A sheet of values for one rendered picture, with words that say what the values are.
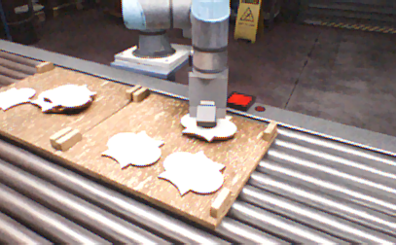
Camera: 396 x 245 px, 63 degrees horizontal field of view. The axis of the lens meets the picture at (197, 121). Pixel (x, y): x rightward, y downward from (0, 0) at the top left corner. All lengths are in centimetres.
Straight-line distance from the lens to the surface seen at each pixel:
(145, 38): 138
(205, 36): 67
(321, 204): 70
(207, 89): 72
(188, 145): 76
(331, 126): 94
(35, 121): 95
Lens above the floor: 138
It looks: 32 degrees down
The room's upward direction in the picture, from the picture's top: straight up
